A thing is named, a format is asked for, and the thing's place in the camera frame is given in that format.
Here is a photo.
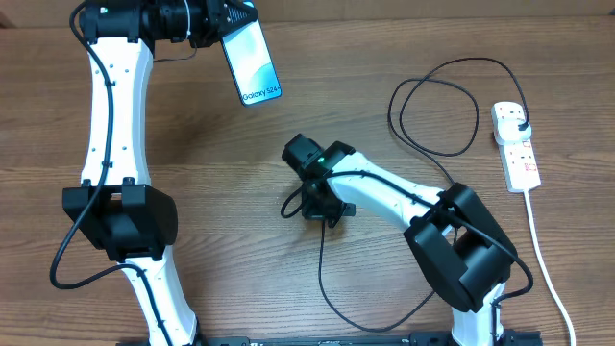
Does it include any blue screen smartphone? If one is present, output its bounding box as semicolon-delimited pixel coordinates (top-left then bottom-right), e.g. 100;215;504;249
222;20;283;107

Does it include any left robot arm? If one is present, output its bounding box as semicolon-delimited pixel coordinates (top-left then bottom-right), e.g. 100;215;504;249
62;0;258;345

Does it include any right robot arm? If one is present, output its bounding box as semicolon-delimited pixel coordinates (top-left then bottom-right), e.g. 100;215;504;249
282;135;517;345

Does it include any white charger plug adapter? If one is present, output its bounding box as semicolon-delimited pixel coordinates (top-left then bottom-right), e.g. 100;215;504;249
494;117;532;145

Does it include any white power strip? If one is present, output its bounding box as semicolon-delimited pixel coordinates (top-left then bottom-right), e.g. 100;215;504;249
491;101;541;193

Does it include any white power strip cord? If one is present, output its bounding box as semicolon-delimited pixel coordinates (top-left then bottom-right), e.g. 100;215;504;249
522;188;578;346

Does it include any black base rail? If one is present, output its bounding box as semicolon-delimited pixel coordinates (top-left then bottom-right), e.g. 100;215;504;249
114;331;544;346

